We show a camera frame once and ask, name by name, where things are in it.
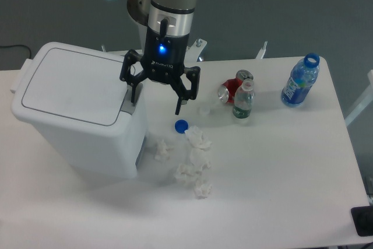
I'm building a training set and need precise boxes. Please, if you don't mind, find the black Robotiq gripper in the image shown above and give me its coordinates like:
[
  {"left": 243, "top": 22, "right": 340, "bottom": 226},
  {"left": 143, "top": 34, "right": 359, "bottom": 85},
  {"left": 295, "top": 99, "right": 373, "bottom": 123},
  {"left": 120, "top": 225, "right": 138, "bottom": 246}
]
[{"left": 118, "top": 26, "right": 201, "bottom": 115}]

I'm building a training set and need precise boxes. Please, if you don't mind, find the white frame at right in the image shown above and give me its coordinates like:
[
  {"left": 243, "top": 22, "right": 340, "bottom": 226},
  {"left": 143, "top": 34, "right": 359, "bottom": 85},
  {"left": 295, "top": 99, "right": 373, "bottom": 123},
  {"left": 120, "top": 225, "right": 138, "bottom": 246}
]
[{"left": 344, "top": 70, "right": 372, "bottom": 127}]

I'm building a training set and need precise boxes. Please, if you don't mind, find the white push-top trash can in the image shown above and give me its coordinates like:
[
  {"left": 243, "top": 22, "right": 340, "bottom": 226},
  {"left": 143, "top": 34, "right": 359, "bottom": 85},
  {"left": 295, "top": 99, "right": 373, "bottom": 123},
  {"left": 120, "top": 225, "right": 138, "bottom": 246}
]
[{"left": 11, "top": 42, "right": 148, "bottom": 178}]

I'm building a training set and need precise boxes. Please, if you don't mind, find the crumpled white tissue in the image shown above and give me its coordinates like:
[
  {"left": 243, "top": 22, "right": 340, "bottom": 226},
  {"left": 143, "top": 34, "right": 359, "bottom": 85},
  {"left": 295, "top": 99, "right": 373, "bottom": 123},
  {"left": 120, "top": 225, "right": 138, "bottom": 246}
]
[
  {"left": 174, "top": 164, "right": 198, "bottom": 186},
  {"left": 154, "top": 139, "right": 174, "bottom": 162},
  {"left": 193, "top": 177, "right": 212, "bottom": 199},
  {"left": 185, "top": 125, "right": 212, "bottom": 150},
  {"left": 189, "top": 148, "right": 212, "bottom": 172}
]

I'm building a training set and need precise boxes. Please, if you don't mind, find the crushed red soda can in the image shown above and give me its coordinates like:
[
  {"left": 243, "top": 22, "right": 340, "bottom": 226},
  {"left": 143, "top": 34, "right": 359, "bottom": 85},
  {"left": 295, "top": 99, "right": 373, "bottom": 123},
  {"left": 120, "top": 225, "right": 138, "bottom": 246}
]
[{"left": 217, "top": 69, "right": 254, "bottom": 104}]

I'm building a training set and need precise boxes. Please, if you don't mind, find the black cable on floor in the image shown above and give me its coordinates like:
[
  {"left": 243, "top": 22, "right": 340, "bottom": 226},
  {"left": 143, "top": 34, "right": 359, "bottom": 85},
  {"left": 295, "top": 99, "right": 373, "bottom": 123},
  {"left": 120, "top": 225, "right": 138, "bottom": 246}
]
[{"left": 0, "top": 44, "right": 32, "bottom": 59}]

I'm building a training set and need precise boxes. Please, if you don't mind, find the crumpled white tissue top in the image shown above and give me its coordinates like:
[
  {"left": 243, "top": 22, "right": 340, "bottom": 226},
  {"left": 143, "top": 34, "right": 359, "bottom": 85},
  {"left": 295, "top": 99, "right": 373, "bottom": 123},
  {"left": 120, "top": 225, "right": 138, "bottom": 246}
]
[{"left": 185, "top": 125, "right": 212, "bottom": 150}]

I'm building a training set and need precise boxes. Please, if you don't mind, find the blue plastic drink bottle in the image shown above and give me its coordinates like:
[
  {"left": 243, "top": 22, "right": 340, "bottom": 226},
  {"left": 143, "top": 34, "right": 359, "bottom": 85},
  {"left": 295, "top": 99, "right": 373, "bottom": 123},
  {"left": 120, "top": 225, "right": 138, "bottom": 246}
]
[{"left": 281, "top": 52, "right": 320, "bottom": 107}]

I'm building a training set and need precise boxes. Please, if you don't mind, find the crumpled white tissue lower left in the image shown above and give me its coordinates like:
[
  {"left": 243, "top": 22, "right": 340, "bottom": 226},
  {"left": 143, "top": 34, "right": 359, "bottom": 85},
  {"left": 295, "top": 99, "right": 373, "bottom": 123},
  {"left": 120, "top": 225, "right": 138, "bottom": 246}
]
[{"left": 174, "top": 164, "right": 198, "bottom": 186}]

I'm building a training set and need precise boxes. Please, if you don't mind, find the crumpled white tissue middle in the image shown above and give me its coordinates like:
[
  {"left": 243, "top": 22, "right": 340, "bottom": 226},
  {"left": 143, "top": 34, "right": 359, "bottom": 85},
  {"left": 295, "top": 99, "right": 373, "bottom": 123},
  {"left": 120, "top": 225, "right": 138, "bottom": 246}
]
[{"left": 189, "top": 148, "right": 212, "bottom": 172}]

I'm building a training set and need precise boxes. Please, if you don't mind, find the crumpled white tissue bottom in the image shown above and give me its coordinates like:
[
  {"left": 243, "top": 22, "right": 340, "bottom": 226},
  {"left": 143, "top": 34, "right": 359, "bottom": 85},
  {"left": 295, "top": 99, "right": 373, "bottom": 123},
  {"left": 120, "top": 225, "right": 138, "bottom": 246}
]
[{"left": 193, "top": 177, "right": 212, "bottom": 199}]

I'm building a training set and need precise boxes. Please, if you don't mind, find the black device at table edge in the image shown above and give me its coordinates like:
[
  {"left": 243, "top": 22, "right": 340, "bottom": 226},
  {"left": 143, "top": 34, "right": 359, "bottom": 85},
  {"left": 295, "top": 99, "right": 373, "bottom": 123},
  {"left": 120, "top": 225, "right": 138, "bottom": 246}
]
[{"left": 351, "top": 206, "right": 372, "bottom": 237}]

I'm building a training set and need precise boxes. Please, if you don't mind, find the blue bottle cap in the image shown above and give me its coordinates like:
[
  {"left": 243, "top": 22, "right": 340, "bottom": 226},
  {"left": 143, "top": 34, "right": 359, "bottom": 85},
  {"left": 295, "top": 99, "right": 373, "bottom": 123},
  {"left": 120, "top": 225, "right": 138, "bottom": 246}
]
[{"left": 174, "top": 120, "right": 189, "bottom": 134}]

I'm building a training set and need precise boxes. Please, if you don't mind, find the small clear green-label bottle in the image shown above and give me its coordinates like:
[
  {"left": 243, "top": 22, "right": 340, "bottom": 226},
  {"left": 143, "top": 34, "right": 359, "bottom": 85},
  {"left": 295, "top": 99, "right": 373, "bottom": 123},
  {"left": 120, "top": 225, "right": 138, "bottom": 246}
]
[{"left": 233, "top": 78, "right": 255, "bottom": 120}]

